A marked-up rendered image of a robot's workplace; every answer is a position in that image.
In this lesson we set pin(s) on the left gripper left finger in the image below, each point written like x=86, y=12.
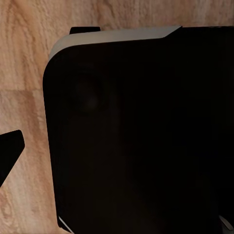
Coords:
x=11, y=146

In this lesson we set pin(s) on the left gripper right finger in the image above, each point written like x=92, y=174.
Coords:
x=226, y=144

